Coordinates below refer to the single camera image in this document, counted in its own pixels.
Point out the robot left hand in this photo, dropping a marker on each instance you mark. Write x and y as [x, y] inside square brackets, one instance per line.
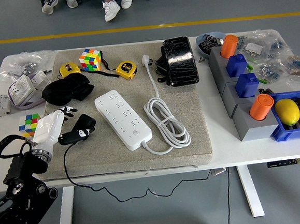
[47, 127]

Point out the black plug adapter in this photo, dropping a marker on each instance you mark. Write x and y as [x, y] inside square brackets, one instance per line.
[85, 121]

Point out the white power strip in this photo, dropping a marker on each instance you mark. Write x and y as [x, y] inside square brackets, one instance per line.
[122, 119]

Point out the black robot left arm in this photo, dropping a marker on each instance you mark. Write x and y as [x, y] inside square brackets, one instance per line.
[21, 194]

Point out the small colourful puzzle cube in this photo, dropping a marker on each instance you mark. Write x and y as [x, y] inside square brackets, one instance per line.
[27, 125]

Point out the white socket panel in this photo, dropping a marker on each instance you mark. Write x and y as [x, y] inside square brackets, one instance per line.
[21, 89]
[39, 79]

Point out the small yellow tape measure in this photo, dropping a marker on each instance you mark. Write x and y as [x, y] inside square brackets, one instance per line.
[68, 69]

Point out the plastic bag of metal screws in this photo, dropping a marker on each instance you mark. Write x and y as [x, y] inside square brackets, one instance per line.
[21, 66]

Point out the large colourful puzzle cube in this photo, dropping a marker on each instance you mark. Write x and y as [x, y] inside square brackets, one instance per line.
[90, 59]

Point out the white table leg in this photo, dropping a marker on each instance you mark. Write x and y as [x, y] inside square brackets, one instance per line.
[251, 192]
[65, 214]

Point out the yellow tape measure marked 5m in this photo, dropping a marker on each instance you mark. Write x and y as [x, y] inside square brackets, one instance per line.
[126, 69]

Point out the white grey sneaker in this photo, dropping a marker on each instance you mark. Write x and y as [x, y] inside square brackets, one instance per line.
[70, 1]
[49, 6]

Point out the grey-brown mat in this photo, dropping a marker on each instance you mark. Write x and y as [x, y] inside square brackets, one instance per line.
[186, 114]

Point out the glossy black case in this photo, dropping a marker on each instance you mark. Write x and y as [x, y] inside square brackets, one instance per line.
[181, 60]

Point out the small metal clip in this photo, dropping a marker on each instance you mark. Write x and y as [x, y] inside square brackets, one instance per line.
[201, 59]

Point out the blue bowl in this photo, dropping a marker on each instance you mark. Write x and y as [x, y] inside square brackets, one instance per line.
[201, 39]

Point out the grey holder block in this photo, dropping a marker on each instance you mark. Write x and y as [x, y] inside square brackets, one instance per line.
[214, 57]
[247, 130]
[221, 76]
[229, 94]

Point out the black components pile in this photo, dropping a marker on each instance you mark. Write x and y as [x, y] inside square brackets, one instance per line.
[208, 43]

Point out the blue block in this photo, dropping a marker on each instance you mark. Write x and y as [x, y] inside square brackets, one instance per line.
[236, 65]
[246, 85]

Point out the orange cylinder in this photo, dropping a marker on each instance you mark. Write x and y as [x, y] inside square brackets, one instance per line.
[229, 46]
[260, 107]

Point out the green plastic piece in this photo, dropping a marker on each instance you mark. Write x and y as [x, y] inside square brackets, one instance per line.
[262, 80]
[250, 67]

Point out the plastic bag with white label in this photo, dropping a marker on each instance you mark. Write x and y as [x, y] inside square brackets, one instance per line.
[254, 48]

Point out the plastic bag of blue resistors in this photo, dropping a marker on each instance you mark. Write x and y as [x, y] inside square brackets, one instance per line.
[271, 71]

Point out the blue plastic bin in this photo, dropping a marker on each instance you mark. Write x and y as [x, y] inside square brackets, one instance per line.
[284, 135]

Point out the yellow lemon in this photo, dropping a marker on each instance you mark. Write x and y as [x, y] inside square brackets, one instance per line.
[287, 112]

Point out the black table control panel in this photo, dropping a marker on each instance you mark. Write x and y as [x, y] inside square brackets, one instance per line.
[286, 162]

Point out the plastic bag of brown resistors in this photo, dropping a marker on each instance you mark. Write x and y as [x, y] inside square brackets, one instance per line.
[298, 65]

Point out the grey metal bracket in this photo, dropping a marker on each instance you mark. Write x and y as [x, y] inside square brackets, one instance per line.
[221, 171]

